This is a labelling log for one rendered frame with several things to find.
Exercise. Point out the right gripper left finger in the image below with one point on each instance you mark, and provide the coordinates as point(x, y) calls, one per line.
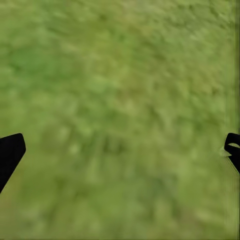
point(12, 149)

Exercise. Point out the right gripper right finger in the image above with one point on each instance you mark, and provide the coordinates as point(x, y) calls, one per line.
point(231, 149)

